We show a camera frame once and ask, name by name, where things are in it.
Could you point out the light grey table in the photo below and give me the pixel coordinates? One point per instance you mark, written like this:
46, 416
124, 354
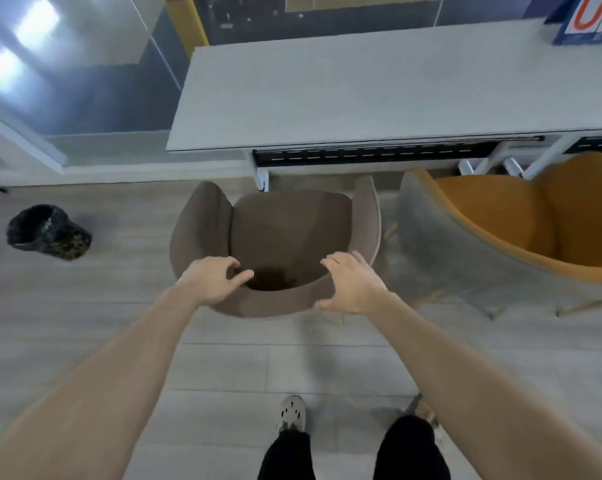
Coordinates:
356, 89

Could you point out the brown upholstered chair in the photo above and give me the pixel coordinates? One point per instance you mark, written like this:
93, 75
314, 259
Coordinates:
281, 229

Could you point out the person's left hand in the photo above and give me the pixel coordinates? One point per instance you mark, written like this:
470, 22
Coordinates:
208, 282

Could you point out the white clog shoe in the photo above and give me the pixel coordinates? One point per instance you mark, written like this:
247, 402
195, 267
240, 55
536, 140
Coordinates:
425, 412
291, 414

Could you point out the person's right hand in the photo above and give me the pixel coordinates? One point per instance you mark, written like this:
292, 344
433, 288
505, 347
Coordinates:
356, 289

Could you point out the yellow red pillar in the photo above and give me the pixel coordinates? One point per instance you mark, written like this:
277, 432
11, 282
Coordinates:
191, 24

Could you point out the black trousers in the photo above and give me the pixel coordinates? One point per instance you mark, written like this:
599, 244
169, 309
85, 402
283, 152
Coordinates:
411, 449

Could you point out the blue flip scoreboard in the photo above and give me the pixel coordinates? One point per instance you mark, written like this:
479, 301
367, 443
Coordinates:
591, 19

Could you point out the black camouflage trash bin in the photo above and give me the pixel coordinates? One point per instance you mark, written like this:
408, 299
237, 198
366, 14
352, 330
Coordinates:
55, 239

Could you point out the orange upholstered chair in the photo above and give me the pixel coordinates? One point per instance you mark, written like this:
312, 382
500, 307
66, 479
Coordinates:
481, 214

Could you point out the white right clog shoe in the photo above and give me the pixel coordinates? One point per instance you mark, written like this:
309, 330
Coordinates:
425, 412

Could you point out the white left clog shoe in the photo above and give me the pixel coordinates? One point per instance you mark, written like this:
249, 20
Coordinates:
291, 414

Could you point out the person's left forearm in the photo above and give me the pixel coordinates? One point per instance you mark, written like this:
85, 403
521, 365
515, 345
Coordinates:
90, 384

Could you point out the person's right forearm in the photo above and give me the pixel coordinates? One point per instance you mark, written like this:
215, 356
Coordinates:
496, 394

